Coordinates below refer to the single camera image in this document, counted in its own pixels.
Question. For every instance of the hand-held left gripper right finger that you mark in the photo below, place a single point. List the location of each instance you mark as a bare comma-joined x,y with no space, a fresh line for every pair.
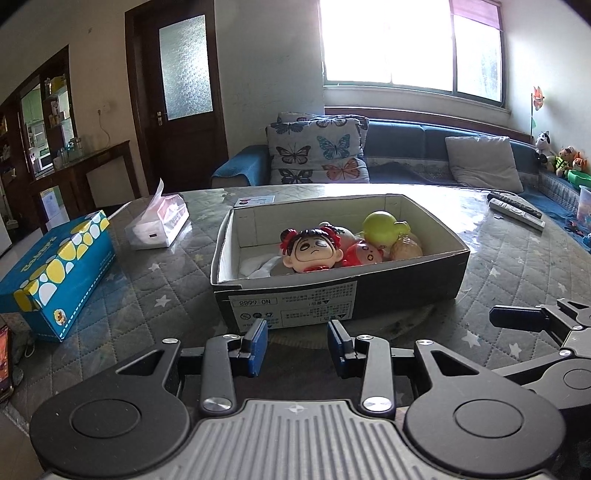
334,348

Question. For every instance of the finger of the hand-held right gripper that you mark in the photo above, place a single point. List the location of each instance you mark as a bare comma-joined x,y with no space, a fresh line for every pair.
526,371
515,317

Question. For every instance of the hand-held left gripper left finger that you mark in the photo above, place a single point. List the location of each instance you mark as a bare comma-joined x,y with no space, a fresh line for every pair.
258,346

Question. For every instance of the cardboard box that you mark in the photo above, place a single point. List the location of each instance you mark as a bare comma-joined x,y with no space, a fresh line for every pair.
341,295

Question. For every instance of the red round toy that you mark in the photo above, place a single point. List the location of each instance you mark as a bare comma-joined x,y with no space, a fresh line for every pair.
364,254

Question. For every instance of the doll with red hair buns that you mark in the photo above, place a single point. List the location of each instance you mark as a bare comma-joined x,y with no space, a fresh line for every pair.
311,249

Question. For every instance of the brown bear toy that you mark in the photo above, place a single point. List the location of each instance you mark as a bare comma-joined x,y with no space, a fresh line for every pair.
406,248

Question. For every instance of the green gourd toy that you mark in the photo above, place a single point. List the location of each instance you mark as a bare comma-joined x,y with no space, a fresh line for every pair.
383,226

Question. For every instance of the grey quilted desktop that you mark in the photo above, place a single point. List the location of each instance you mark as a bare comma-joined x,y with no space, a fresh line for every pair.
161,286

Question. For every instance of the white plush bear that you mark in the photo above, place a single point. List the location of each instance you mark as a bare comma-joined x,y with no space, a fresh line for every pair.
258,266

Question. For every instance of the white remote control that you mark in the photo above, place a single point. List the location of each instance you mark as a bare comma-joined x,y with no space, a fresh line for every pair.
517,213

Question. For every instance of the black remote control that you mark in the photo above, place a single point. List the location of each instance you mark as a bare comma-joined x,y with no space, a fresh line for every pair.
512,201

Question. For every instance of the clear plastic container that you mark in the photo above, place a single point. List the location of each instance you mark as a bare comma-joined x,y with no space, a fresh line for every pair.
584,203

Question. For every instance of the id card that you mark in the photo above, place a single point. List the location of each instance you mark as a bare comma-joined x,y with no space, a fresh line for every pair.
254,201

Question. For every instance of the green bowl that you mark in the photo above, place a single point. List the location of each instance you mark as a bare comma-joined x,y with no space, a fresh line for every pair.
579,177

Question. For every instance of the grey pillow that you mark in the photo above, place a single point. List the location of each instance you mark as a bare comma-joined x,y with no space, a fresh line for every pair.
485,161

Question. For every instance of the white tissue pack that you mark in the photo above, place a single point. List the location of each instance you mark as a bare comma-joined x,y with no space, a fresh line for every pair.
157,221

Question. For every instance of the plush toy with green vest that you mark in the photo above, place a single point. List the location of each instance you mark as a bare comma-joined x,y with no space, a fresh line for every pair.
563,161

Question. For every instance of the black and white cow plush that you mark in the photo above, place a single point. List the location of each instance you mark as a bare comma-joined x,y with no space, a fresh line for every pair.
544,143

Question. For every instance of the butterfly print pillow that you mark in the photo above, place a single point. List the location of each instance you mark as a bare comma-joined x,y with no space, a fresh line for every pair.
295,119
318,154

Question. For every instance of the blue sofa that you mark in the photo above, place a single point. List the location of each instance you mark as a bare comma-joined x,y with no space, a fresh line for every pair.
406,147

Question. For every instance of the blue spotted tissue box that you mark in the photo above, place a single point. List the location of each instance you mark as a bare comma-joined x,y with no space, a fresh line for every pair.
60,272

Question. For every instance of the colourful pinwheel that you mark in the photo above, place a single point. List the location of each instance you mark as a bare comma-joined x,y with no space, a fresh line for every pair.
538,97

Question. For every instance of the smartphone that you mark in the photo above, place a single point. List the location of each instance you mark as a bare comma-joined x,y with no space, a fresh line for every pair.
4,364

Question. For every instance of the dark wooden door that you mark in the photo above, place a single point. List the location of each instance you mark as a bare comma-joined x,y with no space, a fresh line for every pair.
180,92

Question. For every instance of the dark wooden cabinet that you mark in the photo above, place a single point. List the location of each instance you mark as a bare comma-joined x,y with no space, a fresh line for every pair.
46,147

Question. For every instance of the window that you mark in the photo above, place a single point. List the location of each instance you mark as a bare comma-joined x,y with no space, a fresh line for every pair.
392,46

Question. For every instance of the purple curtain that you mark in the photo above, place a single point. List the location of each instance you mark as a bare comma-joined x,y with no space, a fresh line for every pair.
475,11

